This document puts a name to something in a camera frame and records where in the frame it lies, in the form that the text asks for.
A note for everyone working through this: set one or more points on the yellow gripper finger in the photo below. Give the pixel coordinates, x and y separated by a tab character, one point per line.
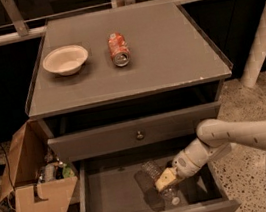
169	177

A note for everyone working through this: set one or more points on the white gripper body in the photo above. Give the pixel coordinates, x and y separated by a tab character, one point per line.
183	164

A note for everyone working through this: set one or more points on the clear plastic water bottle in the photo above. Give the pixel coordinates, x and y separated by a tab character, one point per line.
154	171

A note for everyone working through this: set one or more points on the grey top drawer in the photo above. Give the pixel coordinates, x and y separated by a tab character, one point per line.
129	134

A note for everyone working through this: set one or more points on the grey open middle drawer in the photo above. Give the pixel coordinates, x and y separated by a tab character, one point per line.
115	182

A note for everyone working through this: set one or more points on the grey drawer cabinet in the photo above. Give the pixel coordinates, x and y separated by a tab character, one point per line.
172	66

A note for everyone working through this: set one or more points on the clutter inside cardboard box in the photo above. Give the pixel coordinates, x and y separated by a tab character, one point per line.
53	169

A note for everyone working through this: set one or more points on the open cardboard box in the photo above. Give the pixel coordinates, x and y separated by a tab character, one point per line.
26	156

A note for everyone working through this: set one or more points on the orange soda can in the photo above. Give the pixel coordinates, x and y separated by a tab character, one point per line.
119	52

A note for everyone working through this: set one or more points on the white paper bowl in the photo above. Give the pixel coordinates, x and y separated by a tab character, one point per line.
65	61

